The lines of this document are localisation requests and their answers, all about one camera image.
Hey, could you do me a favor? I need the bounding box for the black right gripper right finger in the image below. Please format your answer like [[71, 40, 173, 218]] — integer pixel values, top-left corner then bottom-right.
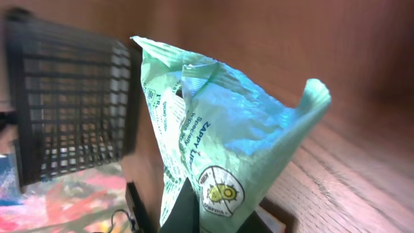
[[237, 209, 274, 233]]

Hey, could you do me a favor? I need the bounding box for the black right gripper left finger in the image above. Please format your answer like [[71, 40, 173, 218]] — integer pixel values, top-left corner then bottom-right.
[[159, 179, 200, 233]]

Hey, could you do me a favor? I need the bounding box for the teal wet wipes pack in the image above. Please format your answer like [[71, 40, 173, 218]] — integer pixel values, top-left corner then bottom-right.
[[133, 36, 331, 232]]

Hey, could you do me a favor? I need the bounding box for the grey plastic mesh basket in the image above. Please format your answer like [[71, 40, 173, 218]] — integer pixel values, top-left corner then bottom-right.
[[4, 8, 142, 188]]

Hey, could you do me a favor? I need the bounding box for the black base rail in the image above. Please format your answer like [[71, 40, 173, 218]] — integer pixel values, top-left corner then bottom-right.
[[125, 182, 157, 233]]

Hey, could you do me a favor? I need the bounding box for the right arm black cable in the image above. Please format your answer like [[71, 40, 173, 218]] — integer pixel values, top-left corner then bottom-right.
[[108, 208, 138, 233]]

